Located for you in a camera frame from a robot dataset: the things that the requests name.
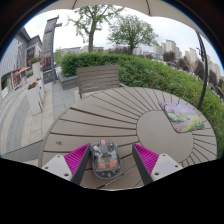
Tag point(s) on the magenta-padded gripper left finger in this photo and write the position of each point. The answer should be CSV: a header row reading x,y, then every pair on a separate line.
x,y
76,159

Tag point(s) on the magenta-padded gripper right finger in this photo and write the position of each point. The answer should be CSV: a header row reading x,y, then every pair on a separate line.
x,y
146,159

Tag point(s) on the flower print mouse pad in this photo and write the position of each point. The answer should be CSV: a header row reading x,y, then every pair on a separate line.
x,y
180,116

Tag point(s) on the grey concrete ledge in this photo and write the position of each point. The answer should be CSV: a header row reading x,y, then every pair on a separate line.
x,y
21,151

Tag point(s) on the grey stone hedge border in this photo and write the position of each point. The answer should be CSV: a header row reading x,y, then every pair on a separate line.
x,y
67,81

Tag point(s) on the brown slatted chair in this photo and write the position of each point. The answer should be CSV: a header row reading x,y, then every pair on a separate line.
x,y
97,78

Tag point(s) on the green hedge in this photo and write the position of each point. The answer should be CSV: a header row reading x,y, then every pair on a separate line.
x,y
153,71

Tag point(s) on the tall white planter with flowers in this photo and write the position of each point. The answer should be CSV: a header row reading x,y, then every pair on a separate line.
x,y
36,70

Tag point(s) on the dark curved parasol pole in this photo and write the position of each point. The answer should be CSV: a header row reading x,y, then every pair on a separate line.
x,y
204,71

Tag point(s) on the distant apartment buildings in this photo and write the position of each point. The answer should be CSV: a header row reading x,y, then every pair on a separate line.
x,y
170,46

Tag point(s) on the grey sign pillar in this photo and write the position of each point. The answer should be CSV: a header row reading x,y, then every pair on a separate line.
x,y
47,45

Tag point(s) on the grey shopfront building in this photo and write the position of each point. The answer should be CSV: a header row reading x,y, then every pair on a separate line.
x,y
15,55

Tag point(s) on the thin-trunk tree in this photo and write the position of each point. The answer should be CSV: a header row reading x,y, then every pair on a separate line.
x,y
91,33

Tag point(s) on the round leafy tree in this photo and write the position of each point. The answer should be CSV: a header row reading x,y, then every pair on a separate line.
x,y
131,31

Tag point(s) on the beige parasol canopy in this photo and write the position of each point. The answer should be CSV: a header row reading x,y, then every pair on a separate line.
x,y
110,2

